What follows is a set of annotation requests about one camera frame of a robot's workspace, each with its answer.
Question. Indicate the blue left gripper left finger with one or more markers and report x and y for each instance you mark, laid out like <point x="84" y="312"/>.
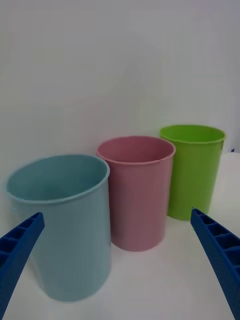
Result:
<point x="17" y="247"/>

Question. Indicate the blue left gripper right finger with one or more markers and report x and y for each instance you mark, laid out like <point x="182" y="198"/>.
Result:
<point x="220" y="252"/>

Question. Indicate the pale blue plastic bin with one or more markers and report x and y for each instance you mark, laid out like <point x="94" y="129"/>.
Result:
<point x="75" y="237"/>

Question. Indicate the green plastic bin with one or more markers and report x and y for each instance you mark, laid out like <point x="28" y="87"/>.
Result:
<point x="192" y="180"/>

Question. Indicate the pink plastic bin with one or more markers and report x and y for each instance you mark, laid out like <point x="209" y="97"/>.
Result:
<point x="140" y="200"/>

